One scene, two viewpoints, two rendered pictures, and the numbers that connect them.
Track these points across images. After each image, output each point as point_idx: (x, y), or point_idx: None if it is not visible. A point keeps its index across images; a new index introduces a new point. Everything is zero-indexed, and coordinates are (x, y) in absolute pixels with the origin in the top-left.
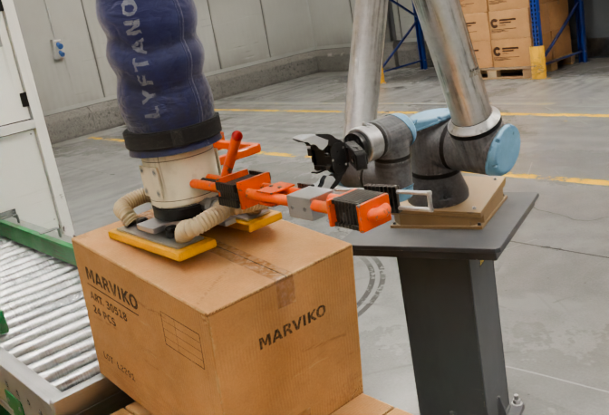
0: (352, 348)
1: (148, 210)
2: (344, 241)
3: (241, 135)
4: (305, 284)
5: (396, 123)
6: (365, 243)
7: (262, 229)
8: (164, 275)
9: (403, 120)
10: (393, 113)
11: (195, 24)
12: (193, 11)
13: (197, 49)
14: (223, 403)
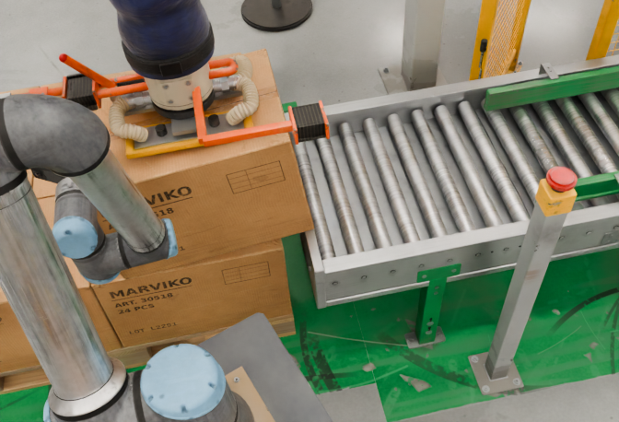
0: None
1: (276, 96)
2: (260, 322)
3: (59, 59)
4: None
5: (54, 217)
6: (231, 333)
7: (153, 157)
8: None
9: (53, 227)
10: (69, 222)
11: None
12: None
13: None
14: None
